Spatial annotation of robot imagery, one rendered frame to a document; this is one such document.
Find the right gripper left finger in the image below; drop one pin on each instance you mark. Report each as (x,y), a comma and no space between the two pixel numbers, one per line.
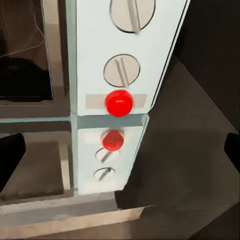
(12,150)

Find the fridge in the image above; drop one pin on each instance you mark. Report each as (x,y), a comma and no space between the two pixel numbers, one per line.
(208,45)

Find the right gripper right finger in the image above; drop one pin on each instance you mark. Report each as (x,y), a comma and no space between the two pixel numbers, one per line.
(232,149)

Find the microwave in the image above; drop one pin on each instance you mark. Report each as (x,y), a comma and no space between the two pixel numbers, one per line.
(85,57)

